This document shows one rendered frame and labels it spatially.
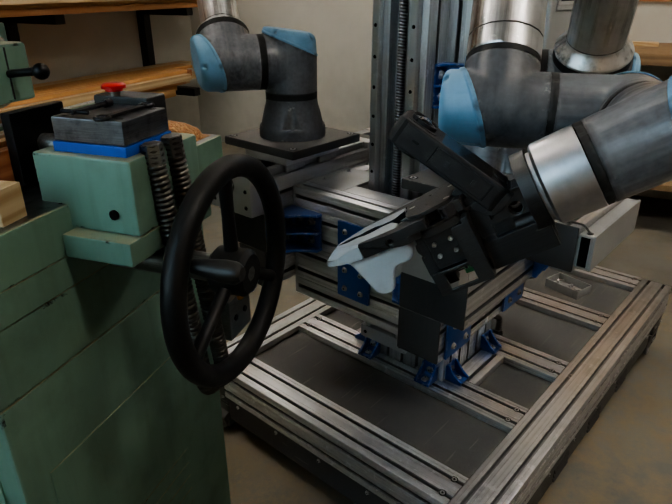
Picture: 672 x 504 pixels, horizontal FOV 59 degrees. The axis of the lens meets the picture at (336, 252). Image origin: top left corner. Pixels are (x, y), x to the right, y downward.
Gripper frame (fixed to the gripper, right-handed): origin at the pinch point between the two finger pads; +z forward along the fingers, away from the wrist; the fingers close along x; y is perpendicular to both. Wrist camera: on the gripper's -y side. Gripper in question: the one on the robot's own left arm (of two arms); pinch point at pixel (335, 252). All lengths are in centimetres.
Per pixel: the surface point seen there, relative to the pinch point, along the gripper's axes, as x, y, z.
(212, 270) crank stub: -2.8, -4.2, 11.8
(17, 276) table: -5.9, -13.3, 31.6
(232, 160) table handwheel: 8.4, -12.9, 9.5
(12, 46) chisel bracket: 10.8, -37.9, 29.3
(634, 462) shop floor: 85, 103, -7
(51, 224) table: -0.1, -16.6, 29.3
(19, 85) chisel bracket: 10.8, -34.0, 31.6
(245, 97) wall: 364, -53, 166
